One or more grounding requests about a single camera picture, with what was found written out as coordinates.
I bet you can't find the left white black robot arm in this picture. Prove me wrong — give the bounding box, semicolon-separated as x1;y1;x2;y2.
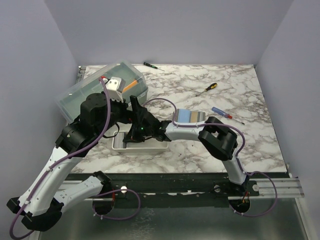
6;93;134;233

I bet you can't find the orange pencil in toolbox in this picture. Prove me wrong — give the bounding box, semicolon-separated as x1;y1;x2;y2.
122;79;138;93

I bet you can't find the grey cards stack in tray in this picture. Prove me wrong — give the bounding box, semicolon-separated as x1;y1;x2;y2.
113;131;127;149

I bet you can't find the grey card holder wallet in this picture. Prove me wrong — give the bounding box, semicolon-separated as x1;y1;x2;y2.
174;108;206;124

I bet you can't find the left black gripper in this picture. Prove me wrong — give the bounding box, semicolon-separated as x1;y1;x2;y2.
95;93;148;137

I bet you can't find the black front mounting rail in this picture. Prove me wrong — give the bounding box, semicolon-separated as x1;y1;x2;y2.
64;171;263;208

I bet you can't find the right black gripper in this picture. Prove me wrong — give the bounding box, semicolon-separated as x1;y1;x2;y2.
123;123;154;144

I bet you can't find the gold tan credit card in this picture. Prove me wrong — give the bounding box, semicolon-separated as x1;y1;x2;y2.
189;111;199;123

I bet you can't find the small green black screwdriver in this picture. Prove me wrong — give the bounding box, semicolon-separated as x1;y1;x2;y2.
143;62;164;72

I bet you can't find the white rectangular tray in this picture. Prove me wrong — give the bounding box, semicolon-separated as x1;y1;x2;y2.
111;138;169;155

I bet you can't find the yellow black handle screwdriver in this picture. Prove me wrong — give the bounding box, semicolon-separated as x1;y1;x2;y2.
196;82;218;97

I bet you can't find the blue red handle screwdriver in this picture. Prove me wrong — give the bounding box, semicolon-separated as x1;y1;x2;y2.
211;107;245;125

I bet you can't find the translucent green plastic toolbox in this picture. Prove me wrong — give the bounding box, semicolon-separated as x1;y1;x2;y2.
55;60;148;123

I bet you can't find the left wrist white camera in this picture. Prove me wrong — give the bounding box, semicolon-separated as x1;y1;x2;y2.
105;76;126;103

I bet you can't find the blue credit card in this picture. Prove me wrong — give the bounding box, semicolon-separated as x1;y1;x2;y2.
176;109;191;123

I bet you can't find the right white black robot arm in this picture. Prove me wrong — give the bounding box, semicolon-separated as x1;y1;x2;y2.
120;111;249;196

